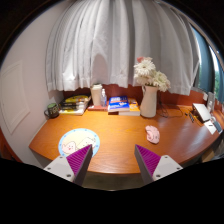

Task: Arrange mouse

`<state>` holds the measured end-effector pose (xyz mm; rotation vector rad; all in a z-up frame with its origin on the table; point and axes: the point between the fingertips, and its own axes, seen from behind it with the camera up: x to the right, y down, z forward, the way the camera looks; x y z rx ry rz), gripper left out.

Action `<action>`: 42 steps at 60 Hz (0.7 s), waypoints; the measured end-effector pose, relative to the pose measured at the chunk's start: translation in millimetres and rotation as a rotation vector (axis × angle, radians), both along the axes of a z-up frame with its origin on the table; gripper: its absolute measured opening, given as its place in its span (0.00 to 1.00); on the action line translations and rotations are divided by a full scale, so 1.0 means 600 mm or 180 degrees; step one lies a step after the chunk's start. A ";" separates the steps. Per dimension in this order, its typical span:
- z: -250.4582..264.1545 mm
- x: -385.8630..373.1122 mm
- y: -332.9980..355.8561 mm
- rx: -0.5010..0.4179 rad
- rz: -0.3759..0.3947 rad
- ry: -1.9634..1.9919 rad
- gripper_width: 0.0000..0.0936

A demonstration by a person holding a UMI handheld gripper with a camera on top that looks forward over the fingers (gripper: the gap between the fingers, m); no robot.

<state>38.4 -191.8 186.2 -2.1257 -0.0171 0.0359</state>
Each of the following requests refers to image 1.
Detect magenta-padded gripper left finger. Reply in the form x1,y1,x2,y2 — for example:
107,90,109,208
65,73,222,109
43,144,94,187

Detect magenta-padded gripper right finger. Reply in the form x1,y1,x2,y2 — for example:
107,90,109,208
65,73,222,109
134,144,184,185

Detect pink computer mouse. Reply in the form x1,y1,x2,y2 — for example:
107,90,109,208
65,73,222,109
145,125,161,145

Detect round cartoon mouse pad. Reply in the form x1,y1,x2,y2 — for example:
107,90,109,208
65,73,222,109
58,128,101,158

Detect dark green mug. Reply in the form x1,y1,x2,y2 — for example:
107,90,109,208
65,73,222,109
43,102,60,120

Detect black and yellow book stack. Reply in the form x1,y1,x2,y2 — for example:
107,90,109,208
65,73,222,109
58,94,92,116

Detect white ceramic vase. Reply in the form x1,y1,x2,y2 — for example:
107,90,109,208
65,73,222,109
139,85,159,119

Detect orange book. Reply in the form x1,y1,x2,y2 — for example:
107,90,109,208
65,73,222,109
118,97,141,117

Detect white flat device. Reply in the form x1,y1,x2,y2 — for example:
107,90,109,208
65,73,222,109
192,102,213,123

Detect flat red book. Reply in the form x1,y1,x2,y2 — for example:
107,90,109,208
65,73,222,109
87,104,109,112

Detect cream lidded tumbler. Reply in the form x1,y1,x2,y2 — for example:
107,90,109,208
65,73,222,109
90,83,103,107

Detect clear pump bottle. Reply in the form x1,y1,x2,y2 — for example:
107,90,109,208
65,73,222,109
100,88,108,108

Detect white and pink flowers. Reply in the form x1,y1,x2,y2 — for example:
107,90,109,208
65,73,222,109
133,56,172,93

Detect window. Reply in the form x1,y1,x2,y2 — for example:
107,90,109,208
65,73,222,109
193,26,224,104

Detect white curtain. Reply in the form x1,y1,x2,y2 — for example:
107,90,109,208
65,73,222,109
45,0,201,97

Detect black cable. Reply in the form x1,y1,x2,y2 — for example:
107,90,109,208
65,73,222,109
157,99,184,118

